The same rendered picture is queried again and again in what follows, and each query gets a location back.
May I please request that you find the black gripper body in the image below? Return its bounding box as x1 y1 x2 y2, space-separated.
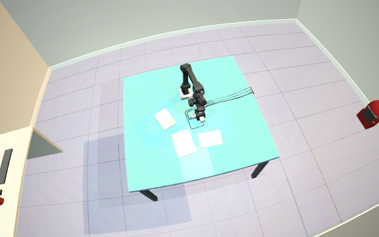
192 93 205 113

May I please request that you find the flat cream rectangular slab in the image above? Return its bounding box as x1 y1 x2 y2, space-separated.
154 109 176 131

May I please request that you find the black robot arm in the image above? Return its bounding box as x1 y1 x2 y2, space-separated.
180 63 207 107

